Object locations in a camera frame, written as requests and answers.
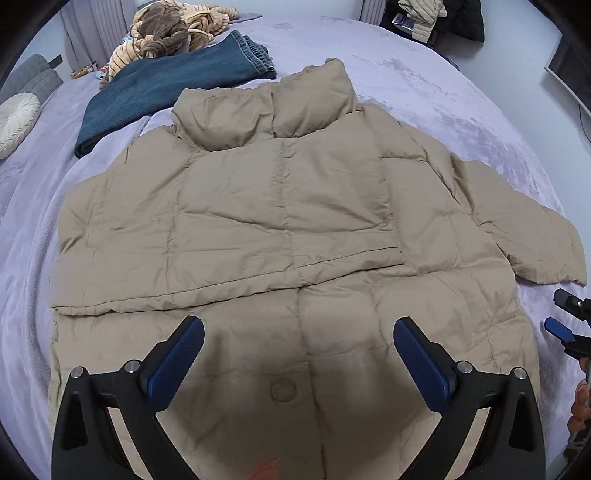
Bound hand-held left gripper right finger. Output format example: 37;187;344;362
392;316;546;480

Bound colourful small packets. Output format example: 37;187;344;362
71;64;110;80

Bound hanging black coat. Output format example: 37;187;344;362
434;0;485;47

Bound person's right hand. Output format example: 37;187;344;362
570;381;591;431

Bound blue denim jeans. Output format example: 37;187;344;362
74;29;277;159

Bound wall-mounted flat television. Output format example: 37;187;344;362
545;34;591;148

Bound beige puffer jacket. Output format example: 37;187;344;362
48;58;583;480

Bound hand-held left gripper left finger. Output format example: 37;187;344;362
51;316;205;480

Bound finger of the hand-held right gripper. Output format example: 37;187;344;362
544;318;591;360
554;288;591;321

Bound grey quilted cushion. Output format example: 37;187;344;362
0;54;64;104

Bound hanging cream puffer jacket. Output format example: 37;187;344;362
398;0;446;44

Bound white radiator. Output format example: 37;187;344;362
360;0;386;24

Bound grey curtain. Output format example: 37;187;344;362
60;0;139;61

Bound striped beige brown plush garment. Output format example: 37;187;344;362
99;0;241;88

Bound lavender plush blanket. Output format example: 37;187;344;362
0;11;591;480

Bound round white pleated pillow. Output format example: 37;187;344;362
0;92;41;160

